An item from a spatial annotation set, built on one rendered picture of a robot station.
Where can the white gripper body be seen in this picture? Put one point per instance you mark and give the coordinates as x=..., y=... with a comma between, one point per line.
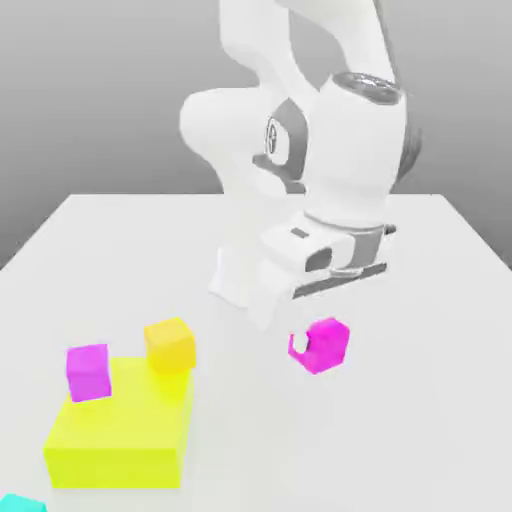
x=340, y=280

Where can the small cyan cube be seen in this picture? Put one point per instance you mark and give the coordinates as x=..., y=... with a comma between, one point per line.
x=20, y=504

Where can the small magenta cube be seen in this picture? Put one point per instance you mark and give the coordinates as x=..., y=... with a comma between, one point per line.
x=328, y=346

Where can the large yellow box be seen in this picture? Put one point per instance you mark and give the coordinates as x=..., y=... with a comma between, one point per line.
x=120, y=432

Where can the small violet cube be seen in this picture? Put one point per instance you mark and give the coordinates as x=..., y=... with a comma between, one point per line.
x=88, y=372

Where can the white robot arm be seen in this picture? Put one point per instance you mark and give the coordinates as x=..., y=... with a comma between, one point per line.
x=352, y=152

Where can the small orange cube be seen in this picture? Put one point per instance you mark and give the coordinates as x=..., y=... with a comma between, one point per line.
x=170, y=344

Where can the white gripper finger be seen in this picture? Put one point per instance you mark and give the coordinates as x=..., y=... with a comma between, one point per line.
x=300, y=344

